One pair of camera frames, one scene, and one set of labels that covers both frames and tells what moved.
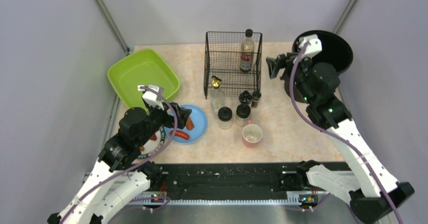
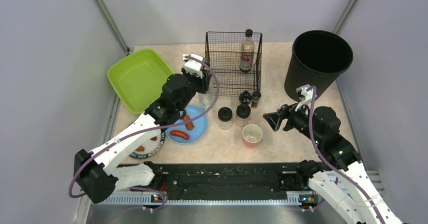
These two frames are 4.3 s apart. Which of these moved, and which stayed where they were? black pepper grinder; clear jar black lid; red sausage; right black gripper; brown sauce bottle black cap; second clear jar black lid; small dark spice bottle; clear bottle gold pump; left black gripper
Moved: right black gripper; left black gripper; clear bottle gold pump
Stayed: brown sauce bottle black cap; black pepper grinder; small dark spice bottle; clear jar black lid; second clear jar black lid; red sausage
